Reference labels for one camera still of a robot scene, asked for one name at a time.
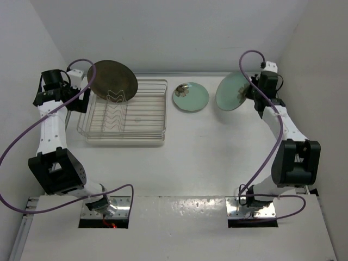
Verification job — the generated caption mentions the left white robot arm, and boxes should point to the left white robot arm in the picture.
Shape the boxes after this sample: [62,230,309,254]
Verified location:
[28,69,110,216]

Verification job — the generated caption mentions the aluminium frame rail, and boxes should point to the aluminium frame rail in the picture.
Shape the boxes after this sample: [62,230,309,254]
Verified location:
[81,71,310,195]

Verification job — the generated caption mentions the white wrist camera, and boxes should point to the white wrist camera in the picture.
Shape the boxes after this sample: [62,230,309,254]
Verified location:
[261,61,278,74]
[67,69,84,89]

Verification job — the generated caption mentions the brown ceramic plate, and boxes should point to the brown ceramic plate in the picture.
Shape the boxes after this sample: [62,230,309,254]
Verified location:
[90,60,138,102]

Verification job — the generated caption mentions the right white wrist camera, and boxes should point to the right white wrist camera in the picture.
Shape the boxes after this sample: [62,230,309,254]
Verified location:
[261,61,278,74]

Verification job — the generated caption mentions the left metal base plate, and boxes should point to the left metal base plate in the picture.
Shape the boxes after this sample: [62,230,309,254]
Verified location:
[80,196,131,220]

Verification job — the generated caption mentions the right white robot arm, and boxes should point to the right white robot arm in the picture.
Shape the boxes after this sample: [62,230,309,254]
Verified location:
[239,71,321,207]

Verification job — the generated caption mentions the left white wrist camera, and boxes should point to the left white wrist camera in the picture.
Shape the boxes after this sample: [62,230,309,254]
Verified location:
[67,69,84,89]

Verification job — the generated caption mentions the wire dish rack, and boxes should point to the wire dish rack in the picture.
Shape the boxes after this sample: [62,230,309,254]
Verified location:
[77,77,167,147]

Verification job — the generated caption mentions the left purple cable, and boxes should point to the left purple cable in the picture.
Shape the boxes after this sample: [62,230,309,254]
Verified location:
[0,58,135,214]

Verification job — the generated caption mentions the green flower plate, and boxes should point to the green flower plate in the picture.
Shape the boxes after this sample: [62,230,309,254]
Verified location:
[172,82,209,113]
[216,72,250,111]

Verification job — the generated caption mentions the metal base plate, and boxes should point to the metal base plate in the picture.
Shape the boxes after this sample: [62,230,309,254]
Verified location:
[80,196,131,220]
[225,196,276,220]

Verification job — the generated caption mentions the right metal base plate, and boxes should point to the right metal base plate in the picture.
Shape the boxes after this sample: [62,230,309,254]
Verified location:
[225,196,276,220]

